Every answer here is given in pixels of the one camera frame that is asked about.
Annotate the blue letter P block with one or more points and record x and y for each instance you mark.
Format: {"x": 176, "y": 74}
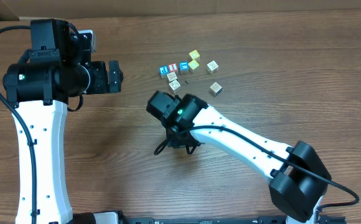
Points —
{"x": 163, "y": 71}

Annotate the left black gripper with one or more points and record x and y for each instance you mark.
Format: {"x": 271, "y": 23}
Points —
{"x": 114, "y": 76}

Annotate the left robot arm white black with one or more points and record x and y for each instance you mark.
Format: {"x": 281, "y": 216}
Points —
{"x": 58, "y": 67}

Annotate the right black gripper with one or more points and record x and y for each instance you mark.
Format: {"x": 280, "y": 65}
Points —
{"x": 180, "y": 144}

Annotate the red letter I block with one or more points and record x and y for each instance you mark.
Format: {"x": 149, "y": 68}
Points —
{"x": 173, "y": 67}

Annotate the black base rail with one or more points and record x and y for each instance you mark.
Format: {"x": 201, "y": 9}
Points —
{"x": 280, "y": 219}

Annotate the natural wood picture block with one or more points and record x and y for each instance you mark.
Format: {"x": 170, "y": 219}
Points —
{"x": 172, "y": 76}

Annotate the natural wood block right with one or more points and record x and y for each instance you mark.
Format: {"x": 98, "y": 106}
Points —
{"x": 212, "y": 67}

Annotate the cardboard box edge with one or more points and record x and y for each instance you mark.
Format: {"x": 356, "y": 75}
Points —
{"x": 11, "y": 10}

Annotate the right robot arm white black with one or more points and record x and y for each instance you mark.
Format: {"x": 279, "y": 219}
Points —
{"x": 296, "y": 176}

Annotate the yellow block lower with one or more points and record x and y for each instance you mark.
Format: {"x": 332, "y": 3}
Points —
{"x": 193, "y": 66}

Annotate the yellow block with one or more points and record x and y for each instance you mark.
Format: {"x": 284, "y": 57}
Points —
{"x": 194, "y": 55}
{"x": 193, "y": 66}

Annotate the natural block letter B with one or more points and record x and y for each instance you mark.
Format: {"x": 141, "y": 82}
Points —
{"x": 215, "y": 89}

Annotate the wood block red side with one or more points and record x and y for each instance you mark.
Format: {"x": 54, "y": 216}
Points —
{"x": 175, "y": 86}

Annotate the yellow block upper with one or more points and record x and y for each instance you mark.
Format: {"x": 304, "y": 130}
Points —
{"x": 194, "y": 55}

